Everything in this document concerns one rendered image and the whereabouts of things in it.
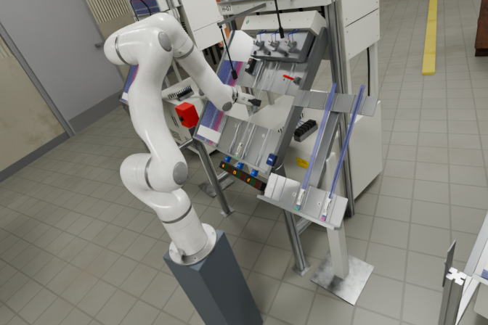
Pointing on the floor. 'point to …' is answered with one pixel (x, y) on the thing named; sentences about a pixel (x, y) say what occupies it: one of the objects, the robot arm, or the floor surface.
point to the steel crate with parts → (482, 27)
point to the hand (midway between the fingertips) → (255, 102)
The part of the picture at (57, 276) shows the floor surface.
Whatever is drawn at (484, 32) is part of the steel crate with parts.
